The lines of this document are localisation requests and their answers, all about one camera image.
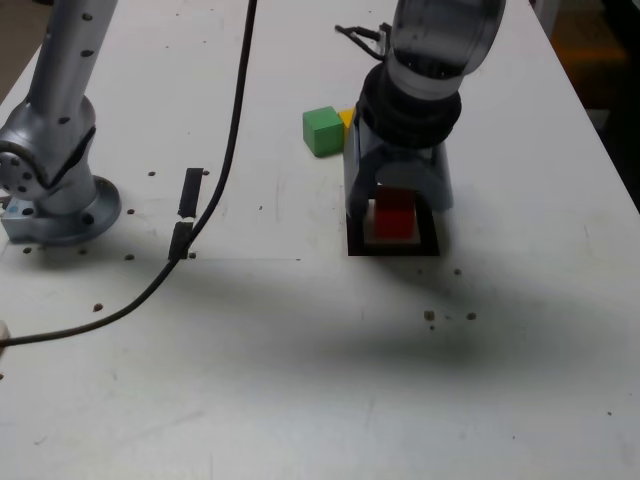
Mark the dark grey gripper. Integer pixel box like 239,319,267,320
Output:
342,119,455,221

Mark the red cube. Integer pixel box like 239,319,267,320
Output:
374,185,419,240

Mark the green cube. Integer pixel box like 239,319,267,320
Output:
301,105,345,159

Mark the black tape square outline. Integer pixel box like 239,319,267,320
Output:
344,187,441,258

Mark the black tape strip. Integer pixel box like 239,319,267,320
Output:
167,167,205,261

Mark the black cable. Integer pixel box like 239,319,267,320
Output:
0,0,260,350

